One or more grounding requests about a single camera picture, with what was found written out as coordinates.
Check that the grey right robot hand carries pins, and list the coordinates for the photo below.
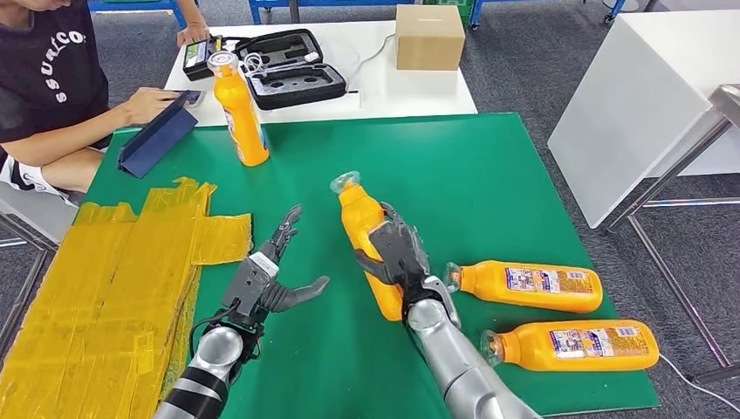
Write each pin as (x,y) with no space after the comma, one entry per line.
(402,254)

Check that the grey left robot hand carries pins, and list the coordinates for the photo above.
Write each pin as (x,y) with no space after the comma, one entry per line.
(289,298)

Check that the orange detergent bottle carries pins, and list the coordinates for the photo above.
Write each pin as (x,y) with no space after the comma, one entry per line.
(520,286)
(245,124)
(578,345)
(358,220)

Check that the person's left forearm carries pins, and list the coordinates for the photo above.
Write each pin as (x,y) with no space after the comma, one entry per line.
(188,10)

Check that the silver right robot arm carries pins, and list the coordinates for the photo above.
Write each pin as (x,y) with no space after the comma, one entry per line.
(457,358)

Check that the white table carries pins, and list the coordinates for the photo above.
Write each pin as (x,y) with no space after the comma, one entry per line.
(413,92)

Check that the blue folding tablet case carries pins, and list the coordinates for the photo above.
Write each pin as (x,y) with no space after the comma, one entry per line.
(153,139)

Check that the black foam-lined case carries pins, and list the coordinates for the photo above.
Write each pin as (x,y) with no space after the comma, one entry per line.
(292,68)

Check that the brown cardboard box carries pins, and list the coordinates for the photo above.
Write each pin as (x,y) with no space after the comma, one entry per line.
(429,37)

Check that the person's right hand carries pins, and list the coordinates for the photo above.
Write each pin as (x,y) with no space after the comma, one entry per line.
(147,104)

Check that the person's hand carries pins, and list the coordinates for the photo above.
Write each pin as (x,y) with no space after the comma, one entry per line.
(192,32)
(147,104)

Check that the green crate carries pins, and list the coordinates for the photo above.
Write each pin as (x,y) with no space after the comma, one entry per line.
(462,11)

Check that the black device with screen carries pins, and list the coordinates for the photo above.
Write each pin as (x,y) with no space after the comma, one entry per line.
(195,58)

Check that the grey stool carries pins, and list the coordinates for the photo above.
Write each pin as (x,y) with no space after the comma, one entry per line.
(29,208)

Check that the white cabinet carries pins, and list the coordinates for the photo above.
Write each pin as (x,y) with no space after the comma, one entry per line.
(630,98)

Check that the person's left hand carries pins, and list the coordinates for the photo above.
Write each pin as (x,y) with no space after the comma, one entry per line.
(192,32)

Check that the blue cart leg with caster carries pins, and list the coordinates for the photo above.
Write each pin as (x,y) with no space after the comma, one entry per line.
(614,8)

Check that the person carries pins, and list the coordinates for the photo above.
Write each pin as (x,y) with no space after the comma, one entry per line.
(46,63)

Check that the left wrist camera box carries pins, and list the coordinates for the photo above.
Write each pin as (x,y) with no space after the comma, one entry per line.
(248,286)

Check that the steel stool frame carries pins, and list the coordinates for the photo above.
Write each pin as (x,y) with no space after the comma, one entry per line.
(14,242)

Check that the blue metal rack frame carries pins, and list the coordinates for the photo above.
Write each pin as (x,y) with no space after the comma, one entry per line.
(252,8)
(139,4)

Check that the steel table frame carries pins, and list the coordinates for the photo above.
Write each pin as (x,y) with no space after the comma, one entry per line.
(679,162)

